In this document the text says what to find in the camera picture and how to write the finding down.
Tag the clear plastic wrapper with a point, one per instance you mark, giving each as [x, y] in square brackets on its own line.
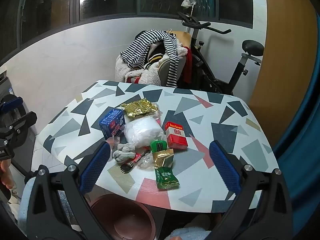
[147, 163]

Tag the white bag on bike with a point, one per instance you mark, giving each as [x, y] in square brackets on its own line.
[187, 2]

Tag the knotted white sock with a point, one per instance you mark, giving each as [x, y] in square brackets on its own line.
[123, 152]

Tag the large gold foil packet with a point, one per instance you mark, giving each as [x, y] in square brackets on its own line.
[137, 108]

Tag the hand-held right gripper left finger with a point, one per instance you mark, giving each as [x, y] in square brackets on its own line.
[95, 166]

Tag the light fleece pants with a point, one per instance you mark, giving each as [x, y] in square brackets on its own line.
[25, 200]

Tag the red garment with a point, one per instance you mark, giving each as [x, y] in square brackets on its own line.
[188, 65]

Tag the small gold foil packet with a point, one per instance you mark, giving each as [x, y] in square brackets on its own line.
[163, 158]

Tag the black exercise bike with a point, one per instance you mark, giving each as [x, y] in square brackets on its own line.
[212, 80]

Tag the wooden door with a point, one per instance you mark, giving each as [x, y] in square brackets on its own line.
[282, 67]

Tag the brown trash bin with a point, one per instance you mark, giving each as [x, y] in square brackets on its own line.
[120, 217]

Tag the green tea packet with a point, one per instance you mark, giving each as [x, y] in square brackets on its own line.
[166, 178]

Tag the dark window with frame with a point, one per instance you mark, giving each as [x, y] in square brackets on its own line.
[100, 0]

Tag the red cigarette box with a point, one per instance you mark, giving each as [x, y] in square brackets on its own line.
[176, 136]

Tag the striped shirt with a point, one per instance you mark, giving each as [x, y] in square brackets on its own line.
[142, 46]

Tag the grey washing machine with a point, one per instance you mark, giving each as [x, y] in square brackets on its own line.
[5, 85]

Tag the wooden chair back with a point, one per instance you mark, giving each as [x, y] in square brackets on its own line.
[183, 38]

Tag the blue curtain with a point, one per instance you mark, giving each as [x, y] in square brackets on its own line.
[305, 155]

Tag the dark jacket with yellow stripe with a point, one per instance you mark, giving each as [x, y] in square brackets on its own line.
[156, 55]

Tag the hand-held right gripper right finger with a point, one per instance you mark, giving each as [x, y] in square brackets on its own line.
[225, 166]

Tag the person's left hand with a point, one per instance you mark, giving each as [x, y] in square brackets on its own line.
[5, 175]

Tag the white plastic bag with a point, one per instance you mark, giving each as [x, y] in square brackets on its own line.
[145, 132]

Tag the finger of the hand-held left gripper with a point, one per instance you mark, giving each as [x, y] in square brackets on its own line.
[11, 104]
[25, 121]

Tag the blue cardboard box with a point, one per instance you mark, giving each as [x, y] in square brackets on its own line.
[111, 125]

